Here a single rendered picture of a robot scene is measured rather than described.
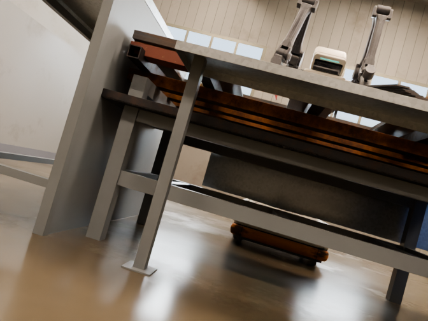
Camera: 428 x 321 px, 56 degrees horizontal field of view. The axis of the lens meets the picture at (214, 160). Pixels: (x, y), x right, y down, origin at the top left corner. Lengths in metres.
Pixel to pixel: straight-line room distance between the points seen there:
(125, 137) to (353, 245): 0.97
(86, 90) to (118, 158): 0.30
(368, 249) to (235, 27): 4.90
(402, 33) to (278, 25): 1.71
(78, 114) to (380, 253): 1.21
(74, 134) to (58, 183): 0.18
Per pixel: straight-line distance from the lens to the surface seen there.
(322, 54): 2.72
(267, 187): 2.31
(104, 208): 1.65
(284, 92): 1.51
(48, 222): 1.55
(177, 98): 1.97
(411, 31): 6.39
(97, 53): 1.54
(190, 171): 5.73
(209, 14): 6.25
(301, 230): 1.56
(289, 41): 2.28
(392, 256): 1.64
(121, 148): 1.63
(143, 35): 1.71
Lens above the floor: 0.37
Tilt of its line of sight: 2 degrees up
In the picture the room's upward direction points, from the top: 16 degrees clockwise
